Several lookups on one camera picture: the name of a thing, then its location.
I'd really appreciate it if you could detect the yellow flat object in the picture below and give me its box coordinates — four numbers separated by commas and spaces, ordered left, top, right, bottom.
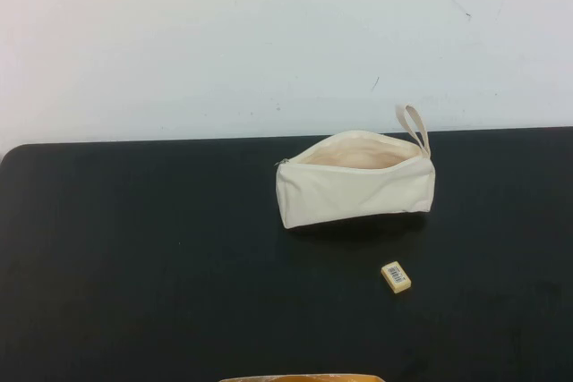
218, 372, 387, 382

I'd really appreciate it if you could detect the cream fabric pencil case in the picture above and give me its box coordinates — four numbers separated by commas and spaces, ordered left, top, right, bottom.
274, 103, 437, 233

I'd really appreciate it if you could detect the small cream eraser with barcode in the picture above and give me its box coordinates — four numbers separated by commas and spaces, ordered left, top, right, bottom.
381, 261, 413, 290

